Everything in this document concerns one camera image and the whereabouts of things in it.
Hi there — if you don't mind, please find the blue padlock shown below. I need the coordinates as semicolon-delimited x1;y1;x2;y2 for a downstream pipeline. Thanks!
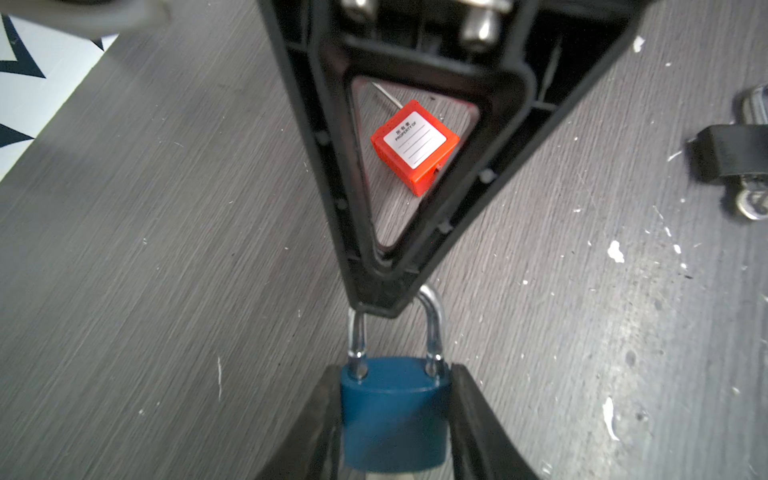
340;284;451;474

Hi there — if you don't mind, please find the red padlock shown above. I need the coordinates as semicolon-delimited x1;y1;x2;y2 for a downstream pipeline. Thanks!
370;82;460;197

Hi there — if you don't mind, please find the black padlock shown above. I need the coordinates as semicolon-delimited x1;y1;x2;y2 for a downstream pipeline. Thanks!
689;83;767;221

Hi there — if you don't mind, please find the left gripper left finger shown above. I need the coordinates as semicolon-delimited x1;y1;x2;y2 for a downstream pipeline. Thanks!
256;365;342;480

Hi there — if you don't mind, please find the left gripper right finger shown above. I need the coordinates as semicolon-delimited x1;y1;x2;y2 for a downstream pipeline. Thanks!
448;363;538;480

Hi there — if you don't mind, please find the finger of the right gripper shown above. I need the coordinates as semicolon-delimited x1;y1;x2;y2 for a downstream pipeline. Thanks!
259;1;645;318

